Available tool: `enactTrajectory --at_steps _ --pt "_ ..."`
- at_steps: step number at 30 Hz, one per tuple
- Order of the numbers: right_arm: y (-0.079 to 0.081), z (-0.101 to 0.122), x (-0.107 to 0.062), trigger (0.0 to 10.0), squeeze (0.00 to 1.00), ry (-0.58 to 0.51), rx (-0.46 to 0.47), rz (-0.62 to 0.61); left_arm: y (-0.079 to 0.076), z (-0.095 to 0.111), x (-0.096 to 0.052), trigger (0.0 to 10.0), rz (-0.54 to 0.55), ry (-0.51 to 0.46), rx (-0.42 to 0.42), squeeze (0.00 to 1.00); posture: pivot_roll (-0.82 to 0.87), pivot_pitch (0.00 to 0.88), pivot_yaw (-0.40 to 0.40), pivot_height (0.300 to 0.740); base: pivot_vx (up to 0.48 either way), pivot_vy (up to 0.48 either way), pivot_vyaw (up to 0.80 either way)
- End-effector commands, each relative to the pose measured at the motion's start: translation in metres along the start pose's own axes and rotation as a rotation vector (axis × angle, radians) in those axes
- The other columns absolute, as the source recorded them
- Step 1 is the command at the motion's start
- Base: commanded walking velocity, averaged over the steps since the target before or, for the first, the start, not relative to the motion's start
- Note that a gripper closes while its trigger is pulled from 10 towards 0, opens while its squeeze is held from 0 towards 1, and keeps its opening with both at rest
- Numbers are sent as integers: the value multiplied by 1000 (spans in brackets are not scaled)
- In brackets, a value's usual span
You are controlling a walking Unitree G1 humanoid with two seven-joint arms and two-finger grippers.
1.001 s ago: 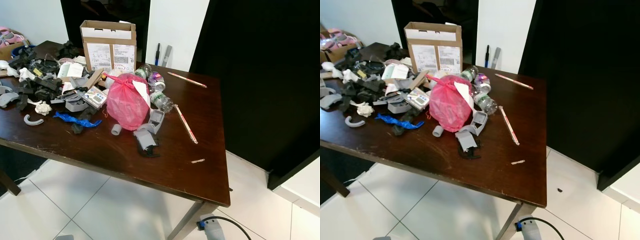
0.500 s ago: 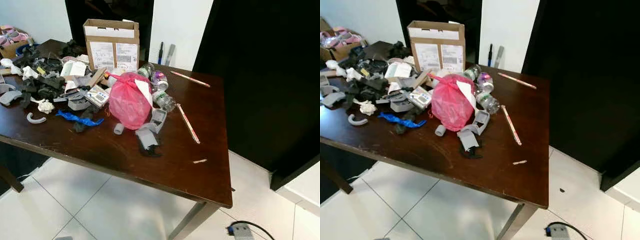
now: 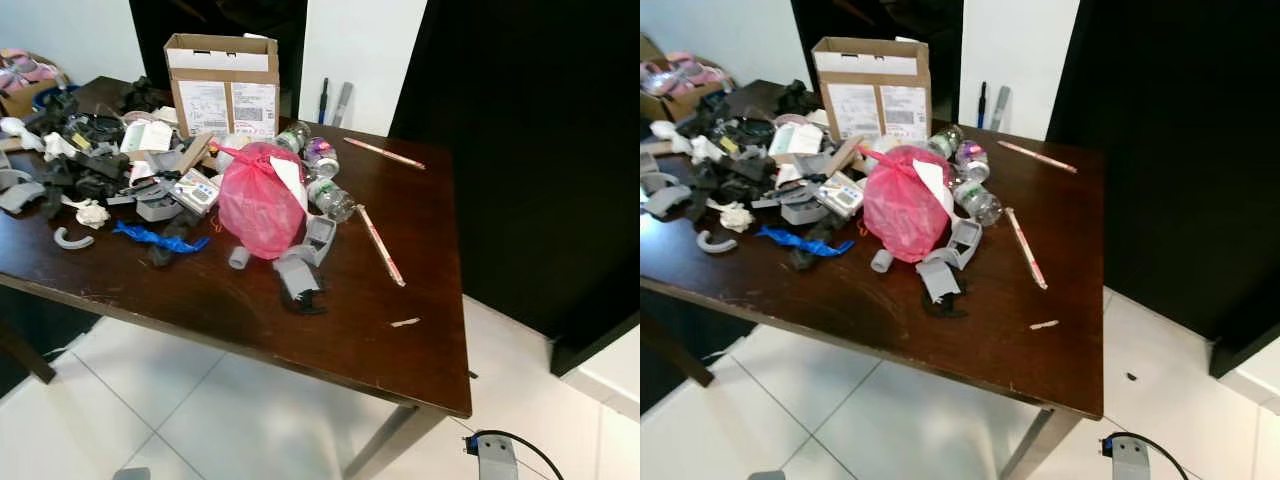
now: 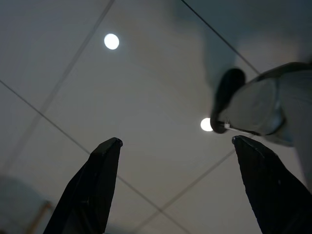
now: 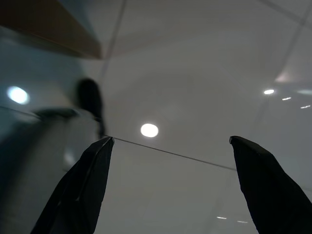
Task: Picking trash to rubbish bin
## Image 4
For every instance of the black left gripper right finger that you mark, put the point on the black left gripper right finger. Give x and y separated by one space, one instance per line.
270 190

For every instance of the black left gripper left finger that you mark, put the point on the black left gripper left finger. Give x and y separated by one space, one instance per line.
92 190

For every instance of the grey chair with wooden legs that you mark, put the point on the grey chair with wooden legs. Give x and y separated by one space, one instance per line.
22 209

